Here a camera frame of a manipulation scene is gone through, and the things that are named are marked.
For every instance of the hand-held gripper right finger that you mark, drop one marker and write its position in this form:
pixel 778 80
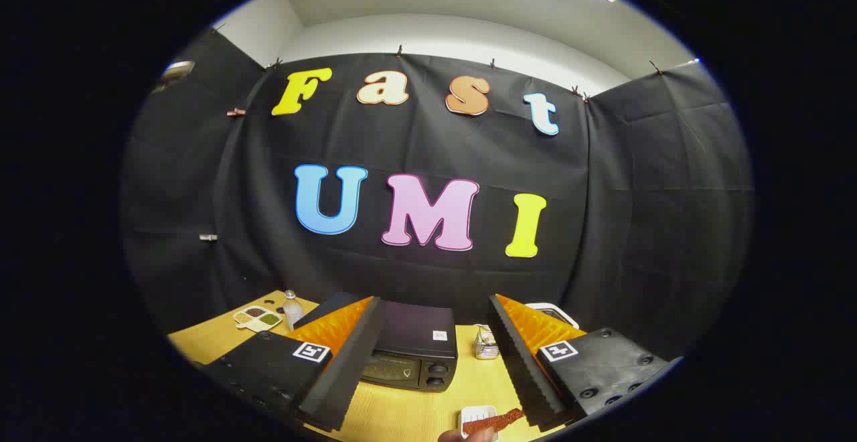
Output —
pixel 522 361

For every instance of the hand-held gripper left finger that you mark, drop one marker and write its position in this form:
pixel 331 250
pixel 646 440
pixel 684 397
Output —
pixel 355 361

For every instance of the reddish brown meat slice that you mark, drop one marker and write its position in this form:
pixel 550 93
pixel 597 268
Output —
pixel 495 420

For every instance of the black toaster oven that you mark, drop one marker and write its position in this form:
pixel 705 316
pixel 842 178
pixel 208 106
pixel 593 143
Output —
pixel 415 335

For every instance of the white bread toaster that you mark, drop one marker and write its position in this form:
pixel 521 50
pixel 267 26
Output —
pixel 556 311

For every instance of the white rectangular dish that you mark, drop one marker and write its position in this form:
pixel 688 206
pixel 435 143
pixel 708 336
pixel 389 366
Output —
pixel 472 414

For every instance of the clear plastic bottle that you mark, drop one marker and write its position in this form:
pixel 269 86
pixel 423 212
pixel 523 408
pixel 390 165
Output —
pixel 292 311

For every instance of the white divided snack plate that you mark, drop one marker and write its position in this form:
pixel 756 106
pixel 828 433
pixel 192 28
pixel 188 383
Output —
pixel 258 319

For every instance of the black backdrop cloth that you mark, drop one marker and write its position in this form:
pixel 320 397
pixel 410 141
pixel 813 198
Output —
pixel 415 144

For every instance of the red cloth clip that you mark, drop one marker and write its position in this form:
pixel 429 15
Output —
pixel 236 112

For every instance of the row of black cloth clips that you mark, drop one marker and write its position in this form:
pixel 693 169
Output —
pixel 400 51

